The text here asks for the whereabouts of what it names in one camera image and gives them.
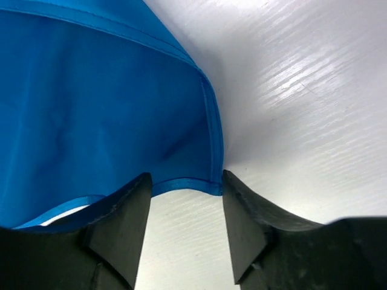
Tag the blue cloth napkin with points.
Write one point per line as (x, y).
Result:
(94, 93)

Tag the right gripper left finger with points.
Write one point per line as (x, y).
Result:
(98, 247)

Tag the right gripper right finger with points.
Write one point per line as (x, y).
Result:
(271, 248)

